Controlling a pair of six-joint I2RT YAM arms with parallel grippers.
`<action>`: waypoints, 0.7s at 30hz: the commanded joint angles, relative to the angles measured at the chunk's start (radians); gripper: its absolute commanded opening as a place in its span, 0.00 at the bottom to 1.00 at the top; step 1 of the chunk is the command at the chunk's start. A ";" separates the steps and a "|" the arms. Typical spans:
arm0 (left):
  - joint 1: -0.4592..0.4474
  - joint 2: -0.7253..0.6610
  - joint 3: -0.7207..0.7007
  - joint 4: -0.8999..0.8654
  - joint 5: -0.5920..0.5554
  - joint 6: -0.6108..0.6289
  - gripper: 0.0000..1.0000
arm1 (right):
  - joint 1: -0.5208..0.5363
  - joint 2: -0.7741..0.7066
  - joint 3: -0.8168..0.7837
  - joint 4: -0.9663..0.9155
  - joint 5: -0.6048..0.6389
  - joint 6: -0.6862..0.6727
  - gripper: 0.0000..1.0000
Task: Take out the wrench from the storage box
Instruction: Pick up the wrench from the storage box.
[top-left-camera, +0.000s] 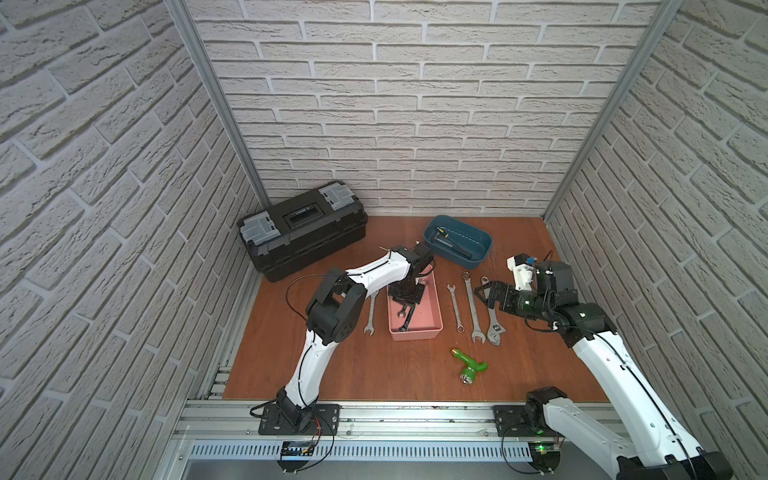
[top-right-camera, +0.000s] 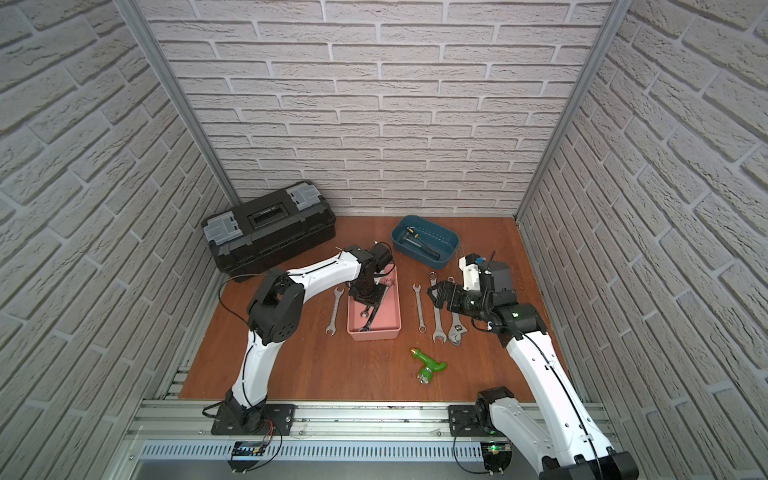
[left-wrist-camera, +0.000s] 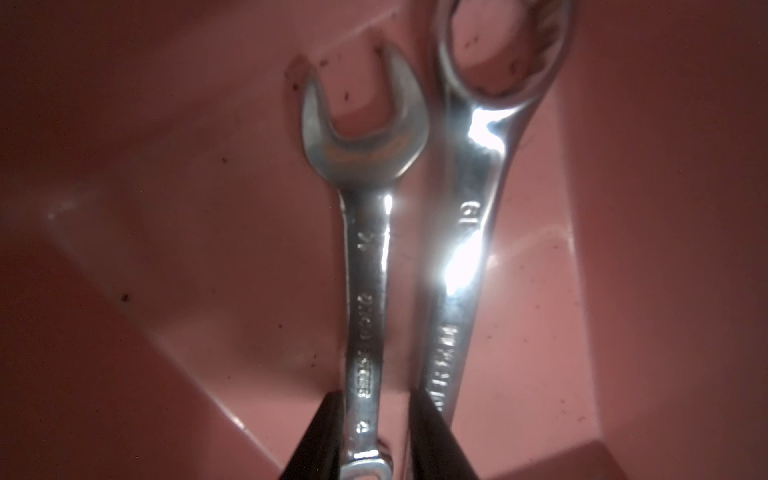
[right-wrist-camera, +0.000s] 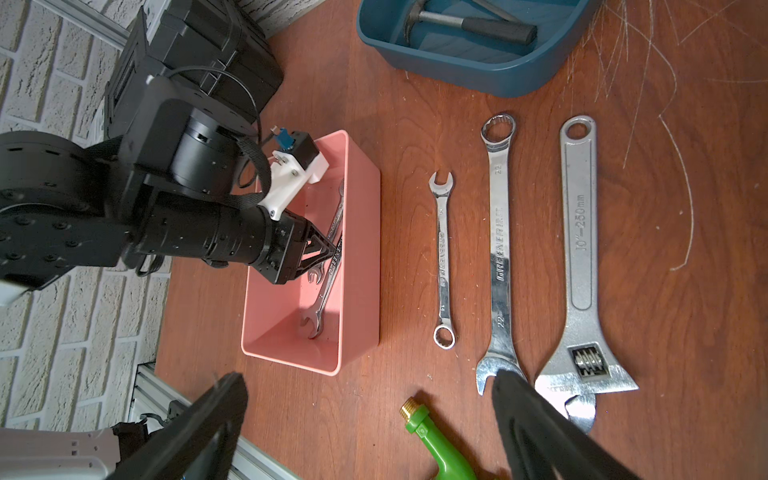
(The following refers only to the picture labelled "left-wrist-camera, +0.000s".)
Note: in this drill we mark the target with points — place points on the pink plastic storage box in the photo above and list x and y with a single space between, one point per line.
172 269

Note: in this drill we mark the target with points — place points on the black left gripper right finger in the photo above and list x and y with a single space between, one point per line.
435 453

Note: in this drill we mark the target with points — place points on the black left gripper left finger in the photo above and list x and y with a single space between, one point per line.
317 456

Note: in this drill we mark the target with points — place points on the silver 19 combination wrench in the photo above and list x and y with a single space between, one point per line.
480 132

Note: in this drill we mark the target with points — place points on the silver 16 combination wrench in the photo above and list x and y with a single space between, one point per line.
366 171

